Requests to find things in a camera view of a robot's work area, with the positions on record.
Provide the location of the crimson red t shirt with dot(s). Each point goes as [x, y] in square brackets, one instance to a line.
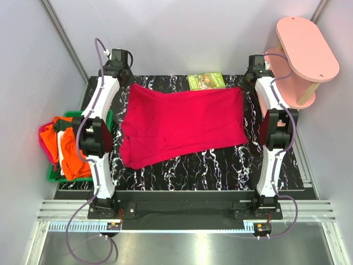
[161, 126]

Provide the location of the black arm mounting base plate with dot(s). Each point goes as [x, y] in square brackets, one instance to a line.
[235, 204]

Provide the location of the dark green t shirt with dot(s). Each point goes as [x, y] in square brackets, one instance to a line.
[62, 125]

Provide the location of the orange t shirt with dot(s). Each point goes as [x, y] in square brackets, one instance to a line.
[58, 141]

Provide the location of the green plastic bin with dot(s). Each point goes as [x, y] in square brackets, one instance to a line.
[54, 173]

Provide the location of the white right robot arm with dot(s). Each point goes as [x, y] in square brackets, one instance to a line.
[277, 131]

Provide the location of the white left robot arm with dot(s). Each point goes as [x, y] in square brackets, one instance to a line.
[94, 140]

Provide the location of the pink three tier shelf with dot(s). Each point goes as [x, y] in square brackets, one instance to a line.
[304, 54]

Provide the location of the pink t shirt in bin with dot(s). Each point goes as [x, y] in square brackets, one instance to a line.
[48, 142]

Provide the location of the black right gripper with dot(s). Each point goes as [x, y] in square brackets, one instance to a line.
[241, 82]

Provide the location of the aluminium frame rail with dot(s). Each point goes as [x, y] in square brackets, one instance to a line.
[59, 29]

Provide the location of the green paperback book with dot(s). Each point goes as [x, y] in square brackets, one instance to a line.
[206, 81]

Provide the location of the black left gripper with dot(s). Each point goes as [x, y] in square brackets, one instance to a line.
[131, 79]

